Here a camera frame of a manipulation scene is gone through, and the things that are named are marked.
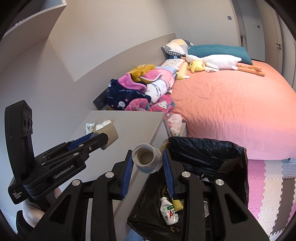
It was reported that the yellow snack wrapper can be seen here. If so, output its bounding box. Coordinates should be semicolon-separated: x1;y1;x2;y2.
171;199;184;212

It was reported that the yellow duck plush toy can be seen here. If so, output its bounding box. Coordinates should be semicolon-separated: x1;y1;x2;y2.
188;60;206;73

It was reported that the silver round can lid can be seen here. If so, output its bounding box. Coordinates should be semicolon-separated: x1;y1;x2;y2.
203;200;209;217

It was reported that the silver foil wrapper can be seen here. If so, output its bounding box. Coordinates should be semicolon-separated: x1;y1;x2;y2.
85;123;95;135

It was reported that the bed with orange sheet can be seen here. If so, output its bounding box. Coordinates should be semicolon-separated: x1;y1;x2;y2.
171;61;295;160

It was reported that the black lined trash bin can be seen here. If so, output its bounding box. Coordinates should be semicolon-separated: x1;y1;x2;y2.
126;136;249;241

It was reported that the pile of colourful clothes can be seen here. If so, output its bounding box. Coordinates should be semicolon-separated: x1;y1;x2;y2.
107;64;177;110

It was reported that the black wall socket panel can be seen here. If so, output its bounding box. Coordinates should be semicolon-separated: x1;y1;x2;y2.
93;88;108;110

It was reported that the white crumpled tissue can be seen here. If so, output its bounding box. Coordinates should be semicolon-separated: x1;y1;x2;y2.
95;120;112;131

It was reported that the teal pillow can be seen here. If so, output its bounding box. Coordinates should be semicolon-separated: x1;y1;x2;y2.
188;44;253;65

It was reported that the grey bedside table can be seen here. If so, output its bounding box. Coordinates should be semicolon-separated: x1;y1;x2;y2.
70;110;168;240

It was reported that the patchwork patterned pillow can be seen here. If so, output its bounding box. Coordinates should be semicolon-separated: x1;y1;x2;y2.
162;39;194;56

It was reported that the white goose plush toy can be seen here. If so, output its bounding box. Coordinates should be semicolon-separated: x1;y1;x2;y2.
181;55;265;77

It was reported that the gloved hand holding gripper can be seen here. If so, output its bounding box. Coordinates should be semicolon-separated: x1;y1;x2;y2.
22;187;62;227

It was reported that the white yogurt drink bottle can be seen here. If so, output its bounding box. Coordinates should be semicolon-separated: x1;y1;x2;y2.
160;197;179;225

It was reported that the beige room door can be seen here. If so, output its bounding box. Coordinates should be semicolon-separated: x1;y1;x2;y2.
256;0;283;73

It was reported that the colourful foam floor mat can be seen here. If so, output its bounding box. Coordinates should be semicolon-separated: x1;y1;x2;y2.
248;158;295;240

